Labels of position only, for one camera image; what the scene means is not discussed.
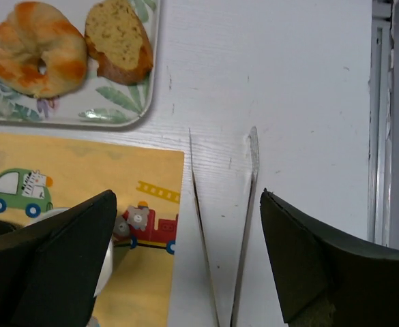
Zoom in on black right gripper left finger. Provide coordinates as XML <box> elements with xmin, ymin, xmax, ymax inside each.
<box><xmin>0</xmin><ymin>190</ymin><xmax>117</xmax><ymax>326</ymax></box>

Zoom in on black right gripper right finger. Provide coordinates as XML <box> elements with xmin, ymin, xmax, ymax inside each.
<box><xmin>261</xmin><ymin>191</ymin><xmax>399</xmax><ymax>326</ymax></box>

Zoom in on metal tongs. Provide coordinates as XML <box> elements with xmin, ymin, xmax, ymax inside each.
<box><xmin>188</xmin><ymin>126</ymin><xmax>260</xmax><ymax>326</ymax></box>

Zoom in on ring-shaped orange bread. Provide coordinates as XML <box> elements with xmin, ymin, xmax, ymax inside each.
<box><xmin>0</xmin><ymin>1</ymin><xmax>87</xmax><ymax>98</ymax></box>

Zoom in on sliced bread piece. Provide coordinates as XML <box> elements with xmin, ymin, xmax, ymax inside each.
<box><xmin>85</xmin><ymin>0</ymin><xmax>153</xmax><ymax>85</ymax></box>

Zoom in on white-lined green cup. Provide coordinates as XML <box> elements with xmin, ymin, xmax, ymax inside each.
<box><xmin>29</xmin><ymin>208</ymin><xmax>113</xmax><ymax>297</ymax></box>

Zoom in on yellow cartoon placemat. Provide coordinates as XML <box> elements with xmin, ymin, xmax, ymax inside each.
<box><xmin>0</xmin><ymin>133</ymin><xmax>184</xmax><ymax>326</ymax></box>

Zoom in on leaf-patterned white tray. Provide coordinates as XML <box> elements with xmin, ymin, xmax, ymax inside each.
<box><xmin>0</xmin><ymin>1</ymin><xmax>154</xmax><ymax>128</ymax></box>

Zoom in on aluminium table frame rail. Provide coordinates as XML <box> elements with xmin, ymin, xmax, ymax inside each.
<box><xmin>368</xmin><ymin>1</ymin><xmax>396</xmax><ymax>247</ymax></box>

